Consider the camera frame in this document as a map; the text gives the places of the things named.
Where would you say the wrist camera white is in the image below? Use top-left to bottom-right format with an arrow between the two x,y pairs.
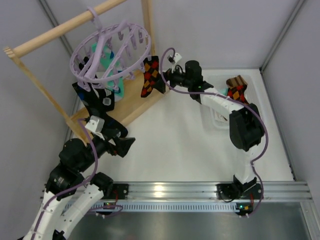
85,115 -> 105,140
167,52 -> 182,66

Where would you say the aluminium mounting rail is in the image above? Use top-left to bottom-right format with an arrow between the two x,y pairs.
116,181 -> 312,202

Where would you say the wooden hanging rack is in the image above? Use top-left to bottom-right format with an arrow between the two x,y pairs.
3,10 -> 165,143

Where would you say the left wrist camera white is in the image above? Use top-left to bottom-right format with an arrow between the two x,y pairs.
85,115 -> 105,140

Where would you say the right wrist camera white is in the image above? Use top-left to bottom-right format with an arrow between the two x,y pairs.
167,52 -> 182,66

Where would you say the brown striped sock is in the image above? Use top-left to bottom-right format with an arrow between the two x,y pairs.
226,75 -> 248,88

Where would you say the red orange argyle sock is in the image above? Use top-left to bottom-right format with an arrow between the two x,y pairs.
227,85 -> 249,105
140,55 -> 166,98

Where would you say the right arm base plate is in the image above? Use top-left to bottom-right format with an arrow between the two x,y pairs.
217,183 -> 263,202

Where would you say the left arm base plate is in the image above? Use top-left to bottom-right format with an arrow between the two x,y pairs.
109,183 -> 130,200

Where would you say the black sport sock hanging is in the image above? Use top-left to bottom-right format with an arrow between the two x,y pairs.
106,116 -> 129,138

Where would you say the mint green sock in basket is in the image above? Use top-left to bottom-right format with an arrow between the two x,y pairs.
219,88 -> 229,96

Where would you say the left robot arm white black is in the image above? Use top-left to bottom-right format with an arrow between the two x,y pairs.
22,136 -> 136,240

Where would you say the white plastic basket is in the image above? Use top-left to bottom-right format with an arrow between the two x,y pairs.
200,74 -> 259,130

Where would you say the mint green sock hanging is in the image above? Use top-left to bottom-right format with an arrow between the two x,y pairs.
91,43 -> 125,102

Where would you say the purple round clip hanger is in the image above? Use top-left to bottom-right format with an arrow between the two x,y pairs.
69,7 -> 152,93

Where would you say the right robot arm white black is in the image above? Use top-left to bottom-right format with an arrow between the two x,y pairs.
160,60 -> 268,201

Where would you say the white slotted cable duct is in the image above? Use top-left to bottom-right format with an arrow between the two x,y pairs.
90,202 -> 252,213

